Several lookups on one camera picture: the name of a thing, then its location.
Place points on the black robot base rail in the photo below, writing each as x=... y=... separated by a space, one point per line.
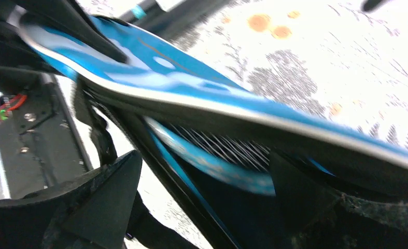
x=39 y=143

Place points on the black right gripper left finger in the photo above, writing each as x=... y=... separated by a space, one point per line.
x=91 y=211

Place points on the blue badminton racket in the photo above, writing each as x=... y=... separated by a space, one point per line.
x=236 y=176

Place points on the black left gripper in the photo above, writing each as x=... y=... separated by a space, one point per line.
x=20 y=66

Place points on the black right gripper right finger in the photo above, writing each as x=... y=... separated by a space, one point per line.
x=321 y=211

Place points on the black shuttlecock tube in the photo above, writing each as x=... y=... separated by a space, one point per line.
x=166 y=19

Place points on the blue racket cover bag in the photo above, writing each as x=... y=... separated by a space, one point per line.
x=214 y=114

